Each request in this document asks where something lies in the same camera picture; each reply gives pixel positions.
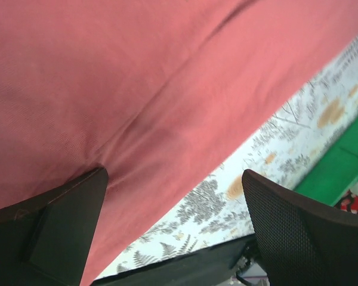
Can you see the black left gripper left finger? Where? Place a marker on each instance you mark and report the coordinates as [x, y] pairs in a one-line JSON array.
[[46, 239]]

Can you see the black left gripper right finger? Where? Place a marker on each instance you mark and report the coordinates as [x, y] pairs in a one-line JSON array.
[[301, 241]]

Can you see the salmon pink t shirt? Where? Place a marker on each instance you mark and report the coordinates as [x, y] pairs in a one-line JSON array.
[[157, 92]]

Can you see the red white coca cola shirt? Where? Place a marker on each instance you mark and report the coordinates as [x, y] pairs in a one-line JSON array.
[[349, 201]]

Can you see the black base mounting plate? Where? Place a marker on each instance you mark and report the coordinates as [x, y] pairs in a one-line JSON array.
[[208, 266]]

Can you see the green plastic bin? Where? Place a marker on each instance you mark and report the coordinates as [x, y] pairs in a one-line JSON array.
[[335, 172]]

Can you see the floral patterned table cloth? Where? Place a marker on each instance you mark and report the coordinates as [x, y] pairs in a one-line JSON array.
[[283, 149]]

